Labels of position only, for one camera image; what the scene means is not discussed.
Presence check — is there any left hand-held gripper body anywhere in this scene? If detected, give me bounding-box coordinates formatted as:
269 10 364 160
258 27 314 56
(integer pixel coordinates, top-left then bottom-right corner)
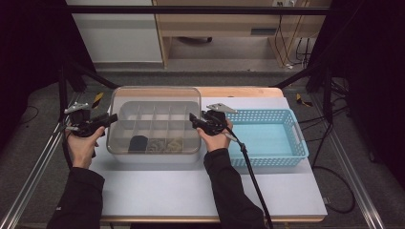
63 101 103 138

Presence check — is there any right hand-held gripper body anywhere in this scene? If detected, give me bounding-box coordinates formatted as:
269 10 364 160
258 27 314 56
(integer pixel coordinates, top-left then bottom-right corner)
201 102 238 136

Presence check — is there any pale yellow sock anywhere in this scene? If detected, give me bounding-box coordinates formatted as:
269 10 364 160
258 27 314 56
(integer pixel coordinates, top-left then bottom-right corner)
165 136 185 154

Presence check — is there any black sock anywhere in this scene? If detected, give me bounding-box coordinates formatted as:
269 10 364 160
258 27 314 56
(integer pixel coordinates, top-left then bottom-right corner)
127 135 149 155

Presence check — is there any translucent grey box lid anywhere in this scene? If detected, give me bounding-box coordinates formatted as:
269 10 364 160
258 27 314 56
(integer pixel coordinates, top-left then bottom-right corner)
105 85 203 156

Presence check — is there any grey sock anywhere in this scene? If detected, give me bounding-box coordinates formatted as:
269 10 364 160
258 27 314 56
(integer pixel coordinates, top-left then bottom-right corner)
146 137 166 155

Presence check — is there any white compartment storage box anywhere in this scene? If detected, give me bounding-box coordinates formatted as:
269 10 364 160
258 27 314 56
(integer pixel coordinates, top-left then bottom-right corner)
107 100 204 165

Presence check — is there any light blue plastic basket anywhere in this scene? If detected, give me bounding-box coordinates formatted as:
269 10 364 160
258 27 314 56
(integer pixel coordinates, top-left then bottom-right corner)
223 108 309 169

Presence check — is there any person's right hand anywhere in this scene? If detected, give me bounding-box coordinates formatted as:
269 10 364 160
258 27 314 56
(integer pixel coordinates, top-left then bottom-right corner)
196 118 234 153

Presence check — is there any person's left hand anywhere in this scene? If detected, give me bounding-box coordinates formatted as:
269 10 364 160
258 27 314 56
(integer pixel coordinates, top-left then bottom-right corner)
65 126 106 170

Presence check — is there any black yellow tape strip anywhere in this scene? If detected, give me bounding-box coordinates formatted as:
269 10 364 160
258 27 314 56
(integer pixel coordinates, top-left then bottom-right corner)
295 93 313 108
91 92 105 110

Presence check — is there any black metal stand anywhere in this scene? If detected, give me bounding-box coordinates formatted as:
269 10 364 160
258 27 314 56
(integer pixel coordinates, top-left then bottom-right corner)
270 60 335 125
56 58 123 123

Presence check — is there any white table mat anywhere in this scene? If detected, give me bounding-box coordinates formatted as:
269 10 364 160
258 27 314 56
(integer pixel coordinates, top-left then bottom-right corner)
84 95 329 220

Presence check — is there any black object under desk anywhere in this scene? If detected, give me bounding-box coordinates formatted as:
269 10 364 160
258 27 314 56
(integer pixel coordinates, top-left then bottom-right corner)
176 36 213 45

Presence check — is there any white cabinet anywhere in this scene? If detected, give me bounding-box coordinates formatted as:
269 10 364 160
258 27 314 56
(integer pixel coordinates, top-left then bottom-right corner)
65 0 164 64

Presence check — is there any black curtain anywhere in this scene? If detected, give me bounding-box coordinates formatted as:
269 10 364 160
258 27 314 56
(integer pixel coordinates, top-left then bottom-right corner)
307 0 405 189
0 0 96 154

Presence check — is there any wooden desk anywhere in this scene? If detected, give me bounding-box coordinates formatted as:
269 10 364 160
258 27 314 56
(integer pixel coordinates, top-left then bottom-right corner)
152 0 332 70

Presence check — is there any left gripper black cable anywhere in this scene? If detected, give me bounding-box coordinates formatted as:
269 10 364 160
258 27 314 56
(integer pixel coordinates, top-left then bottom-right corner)
60 125 75 170

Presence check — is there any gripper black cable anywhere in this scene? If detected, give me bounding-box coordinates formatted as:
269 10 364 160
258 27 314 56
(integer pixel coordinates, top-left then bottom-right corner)
223 127 275 229
60 125 75 170

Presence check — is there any aluminium rail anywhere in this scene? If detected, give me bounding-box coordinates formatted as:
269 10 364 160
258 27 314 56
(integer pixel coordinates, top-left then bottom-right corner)
309 94 386 229
0 92 82 229

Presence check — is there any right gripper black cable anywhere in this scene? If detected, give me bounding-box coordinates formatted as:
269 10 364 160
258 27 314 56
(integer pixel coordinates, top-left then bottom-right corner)
223 127 275 229

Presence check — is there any black frame bar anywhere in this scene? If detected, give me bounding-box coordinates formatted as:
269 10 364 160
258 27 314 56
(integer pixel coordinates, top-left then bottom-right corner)
65 5 330 16

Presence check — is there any yellow cable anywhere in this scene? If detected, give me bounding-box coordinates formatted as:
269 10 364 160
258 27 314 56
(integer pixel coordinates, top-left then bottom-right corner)
275 0 311 68

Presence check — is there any white wall socket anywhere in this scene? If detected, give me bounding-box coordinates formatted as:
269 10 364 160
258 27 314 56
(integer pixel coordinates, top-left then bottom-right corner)
272 0 297 8

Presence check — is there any black floor cable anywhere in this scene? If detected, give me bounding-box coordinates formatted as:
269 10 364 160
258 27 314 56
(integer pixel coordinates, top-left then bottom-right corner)
299 104 357 215

